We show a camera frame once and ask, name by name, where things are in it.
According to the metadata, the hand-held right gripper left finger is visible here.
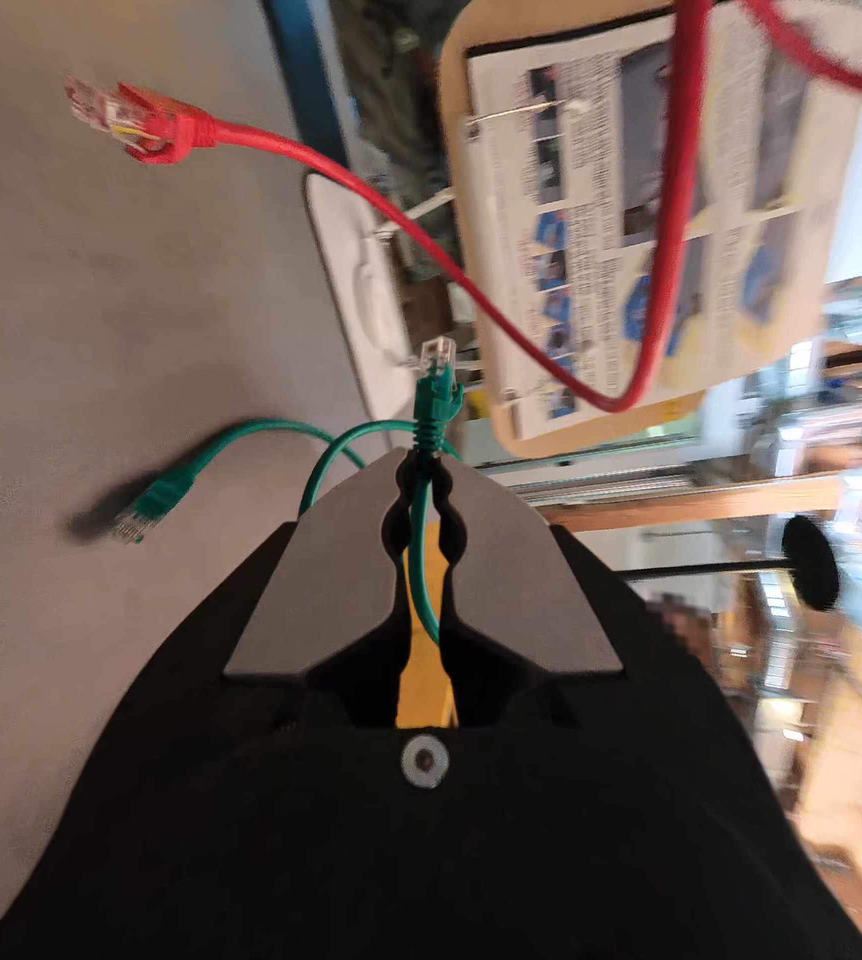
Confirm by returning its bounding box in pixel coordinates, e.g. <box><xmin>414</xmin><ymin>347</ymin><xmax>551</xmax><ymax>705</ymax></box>
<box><xmin>222</xmin><ymin>447</ymin><xmax>411</xmax><ymax>729</ymax></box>

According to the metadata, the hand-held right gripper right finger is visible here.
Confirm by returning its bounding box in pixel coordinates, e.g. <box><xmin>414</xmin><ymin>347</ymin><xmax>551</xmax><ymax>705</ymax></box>
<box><xmin>431</xmin><ymin>453</ymin><xmax>624</xmax><ymax>729</ymax></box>

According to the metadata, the yellow bin with divider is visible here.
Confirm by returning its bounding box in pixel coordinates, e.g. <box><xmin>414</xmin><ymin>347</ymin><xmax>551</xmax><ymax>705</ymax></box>
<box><xmin>395</xmin><ymin>543</ymin><xmax>458</xmax><ymax>730</ymax></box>

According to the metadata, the green ethernet cable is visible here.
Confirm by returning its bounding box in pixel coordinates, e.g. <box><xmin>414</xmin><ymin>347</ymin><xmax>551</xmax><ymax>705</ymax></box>
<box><xmin>110</xmin><ymin>337</ymin><xmax>465</xmax><ymax>646</ymax></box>

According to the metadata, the red ethernet cable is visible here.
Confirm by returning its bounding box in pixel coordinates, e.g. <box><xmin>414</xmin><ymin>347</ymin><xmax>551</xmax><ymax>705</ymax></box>
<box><xmin>65</xmin><ymin>0</ymin><xmax>862</xmax><ymax>415</ymax></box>

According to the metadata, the wooden beam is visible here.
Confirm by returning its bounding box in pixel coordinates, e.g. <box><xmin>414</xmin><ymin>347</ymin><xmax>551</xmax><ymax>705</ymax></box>
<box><xmin>536</xmin><ymin>472</ymin><xmax>844</xmax><ymax>534</ymax></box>

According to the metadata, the black pole stand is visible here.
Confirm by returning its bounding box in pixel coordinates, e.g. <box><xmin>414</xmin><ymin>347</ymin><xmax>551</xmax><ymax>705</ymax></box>
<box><xmin>617</xmin><ymin>513</ymin><xmax>842</xmax><ymax>612</ymax></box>

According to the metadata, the white stand base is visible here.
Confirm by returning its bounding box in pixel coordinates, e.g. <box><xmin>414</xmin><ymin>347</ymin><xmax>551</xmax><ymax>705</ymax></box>
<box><xmin>303</xmin><ymin>171</ymin><xmax>488</xmax><ymax>421</ymax></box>

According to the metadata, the black table mat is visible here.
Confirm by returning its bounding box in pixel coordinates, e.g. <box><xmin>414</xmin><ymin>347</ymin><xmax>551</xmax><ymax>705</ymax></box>
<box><xmin>262</xmin><ymin>0</ymin><xmax>351</xmax><ymax>170</ymax></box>

